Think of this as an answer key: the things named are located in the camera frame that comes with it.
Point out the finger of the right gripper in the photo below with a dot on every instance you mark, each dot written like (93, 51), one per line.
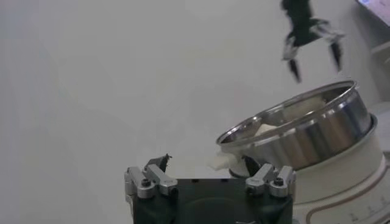
(330, 33)
(291, 51)

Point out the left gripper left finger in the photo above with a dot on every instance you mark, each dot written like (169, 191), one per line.
(152, 179)

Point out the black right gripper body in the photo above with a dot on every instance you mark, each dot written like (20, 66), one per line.
(300, 21)

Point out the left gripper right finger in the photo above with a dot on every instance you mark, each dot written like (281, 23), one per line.
(274, 182)

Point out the white steamed baozi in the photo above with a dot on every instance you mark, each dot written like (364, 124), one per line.
(265, 129)

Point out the stainless steel steamer basket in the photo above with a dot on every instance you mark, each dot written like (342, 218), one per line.
(304, 146)

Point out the grey open laptop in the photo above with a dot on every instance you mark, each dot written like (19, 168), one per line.
(377, 7)

